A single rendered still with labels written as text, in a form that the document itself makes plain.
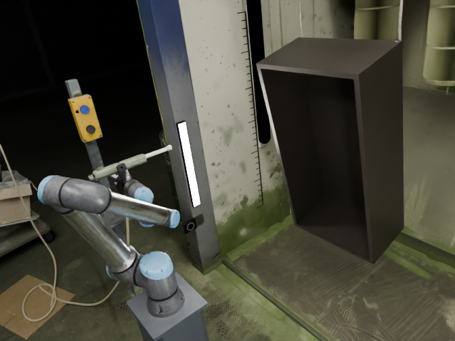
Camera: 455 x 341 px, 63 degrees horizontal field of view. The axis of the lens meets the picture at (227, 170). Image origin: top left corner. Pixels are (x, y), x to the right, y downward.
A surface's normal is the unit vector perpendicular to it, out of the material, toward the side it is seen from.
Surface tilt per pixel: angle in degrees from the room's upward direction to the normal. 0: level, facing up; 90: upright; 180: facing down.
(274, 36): 90
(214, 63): 90
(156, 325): 0
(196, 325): 90
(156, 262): 5
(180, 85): 90
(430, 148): 57
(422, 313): 0
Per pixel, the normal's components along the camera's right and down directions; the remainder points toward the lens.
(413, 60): -0.78, 0.37
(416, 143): -0.72, -0.18
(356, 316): -0.12, -0.88
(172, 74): 0.61, 0.30
